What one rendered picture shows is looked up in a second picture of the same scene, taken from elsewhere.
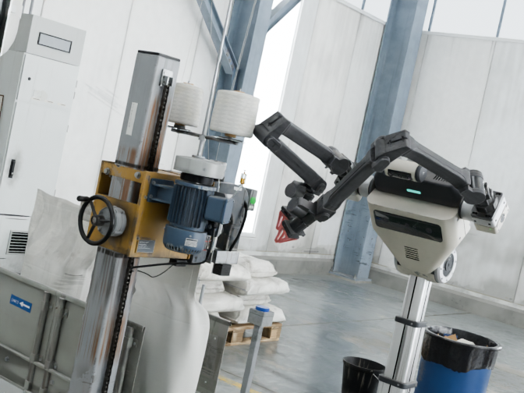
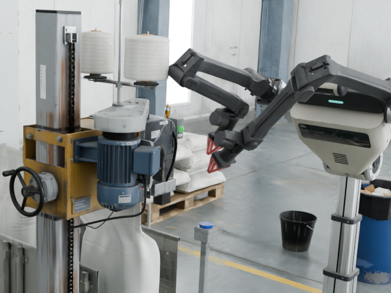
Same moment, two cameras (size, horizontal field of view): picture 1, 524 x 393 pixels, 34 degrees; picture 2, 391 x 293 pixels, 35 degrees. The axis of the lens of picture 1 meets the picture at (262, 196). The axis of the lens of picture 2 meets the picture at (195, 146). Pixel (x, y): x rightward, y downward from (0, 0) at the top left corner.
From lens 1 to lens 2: 91 cm
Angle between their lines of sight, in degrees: 9
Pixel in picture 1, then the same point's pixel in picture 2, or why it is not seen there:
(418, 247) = (346, 153)
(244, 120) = (157, 64)
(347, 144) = (252, 15)
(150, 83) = (54, 43)
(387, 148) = (309, 77)
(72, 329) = (34, 273)
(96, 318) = (48, 279)
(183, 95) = (92, 45)
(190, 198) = (116, 156)
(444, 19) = not seen: outside the picture
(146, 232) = (80, 192)
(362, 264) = not seen: hidden behind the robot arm
